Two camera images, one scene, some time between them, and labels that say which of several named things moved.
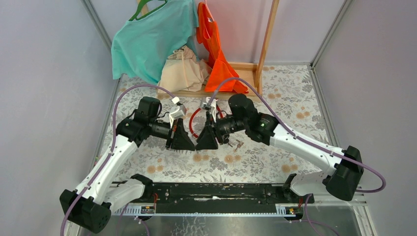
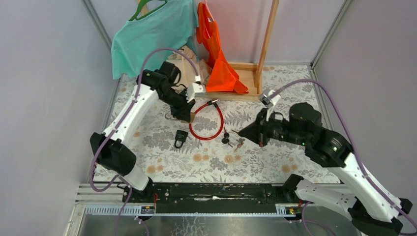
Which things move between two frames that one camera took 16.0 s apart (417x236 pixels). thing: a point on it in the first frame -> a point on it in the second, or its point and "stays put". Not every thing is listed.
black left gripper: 178,138 -> 183,111
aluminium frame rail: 360,202 stays put
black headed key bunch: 226,141 stays put
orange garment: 221,70 stays put
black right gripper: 207,140 -> 257,132
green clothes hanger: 135,15 stays put
